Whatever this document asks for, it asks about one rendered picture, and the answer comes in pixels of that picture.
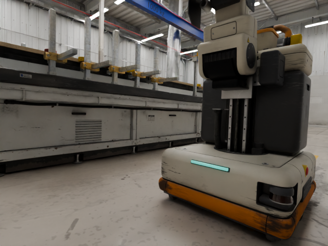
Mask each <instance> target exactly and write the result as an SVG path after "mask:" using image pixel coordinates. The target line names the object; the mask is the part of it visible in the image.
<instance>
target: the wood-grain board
mask: <svg viewBox="0 0 328 246"><path fill-rule="evenodd" d="M0 46H3V47H7V48H12V49H17V50H21V51H26V52H31V53H36V54H40V55H44V51H42V50H37V49H33V48H29V47H24V46H20V45H15V44H11V43H6V42H2V41H0ZM67 60H69V61H73V62H78V59H77V58H73V57H69V58H67ZM90 63H93V64H96V62H92V61H91V62H90ZM171 82H175V83H180V84H185V85H189V86H193V84H190V83H185V82H180V81H171Z"/></svg>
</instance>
